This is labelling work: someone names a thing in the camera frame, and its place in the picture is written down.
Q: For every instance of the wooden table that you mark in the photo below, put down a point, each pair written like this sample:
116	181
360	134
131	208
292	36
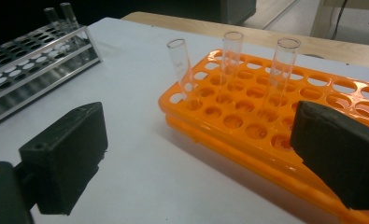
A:
266	39

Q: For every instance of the clear glass test tube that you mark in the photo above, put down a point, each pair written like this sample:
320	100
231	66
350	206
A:
52	17
69	15
281	74
182	71
232	62

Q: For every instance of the dark cabinet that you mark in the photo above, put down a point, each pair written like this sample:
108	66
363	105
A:
238	11

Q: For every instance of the metal test tube rack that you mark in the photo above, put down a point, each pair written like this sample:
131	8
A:
32	77

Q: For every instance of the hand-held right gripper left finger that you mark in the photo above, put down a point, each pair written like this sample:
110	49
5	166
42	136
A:
70	155

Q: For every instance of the light wooden furniture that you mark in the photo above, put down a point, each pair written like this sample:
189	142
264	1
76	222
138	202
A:
359	18

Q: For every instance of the orange test tube rack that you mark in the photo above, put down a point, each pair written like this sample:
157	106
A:
241	124

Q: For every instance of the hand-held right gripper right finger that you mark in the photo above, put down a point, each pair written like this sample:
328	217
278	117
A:
337	155

